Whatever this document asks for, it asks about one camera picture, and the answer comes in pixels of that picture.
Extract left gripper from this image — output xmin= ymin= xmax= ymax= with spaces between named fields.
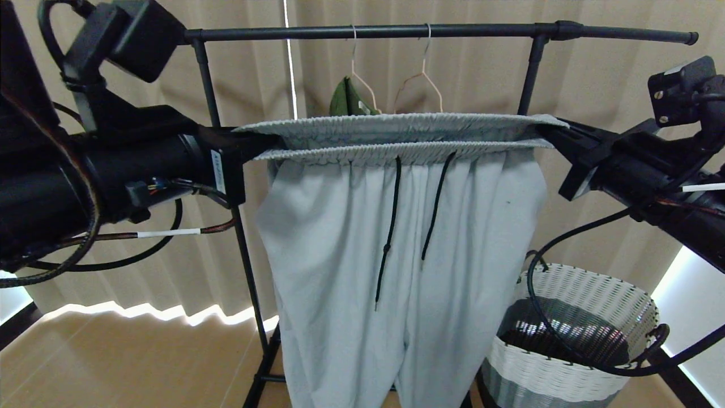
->
xmin=84 ymin=126 xmax=248 ymax=226

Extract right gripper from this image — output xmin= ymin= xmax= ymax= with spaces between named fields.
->
xmin=557 ymin=143 xmax=687 ymax=209

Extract green shirt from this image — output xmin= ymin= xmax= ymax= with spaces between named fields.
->
xmin=330 ymin=76 xmax=381 ymax=117

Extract pale grey shorts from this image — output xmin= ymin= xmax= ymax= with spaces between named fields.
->
xmin=232 ymin=112 xmax=570 ymax=408

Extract pink clothes hanger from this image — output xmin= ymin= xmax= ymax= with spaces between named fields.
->
xmin=347 ymin=24 xmax=380 ymax=114
xmin=393 ymin=23 xmax=445 ymax=114

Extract black clothes rack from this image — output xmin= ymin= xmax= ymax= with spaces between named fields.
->
xmin=184 ymin=20 xmax=699 ymax=408

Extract white laundry basket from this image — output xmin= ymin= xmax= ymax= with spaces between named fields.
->
xmin=479 ymin=249 xmax=671 ymax=408

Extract beige curtain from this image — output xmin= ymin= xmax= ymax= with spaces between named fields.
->
xmin=11 ymin=0 xmax=725 ymax=326

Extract black cable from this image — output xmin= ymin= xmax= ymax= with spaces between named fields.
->
xmin=527 ymin=207 xmax=725 ymax=377
xmin=25 ymin=198 xmax=185 ymax=273

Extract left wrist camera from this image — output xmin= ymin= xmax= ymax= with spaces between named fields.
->
xmin=59 ymin=0 xmax=187 ymax=131

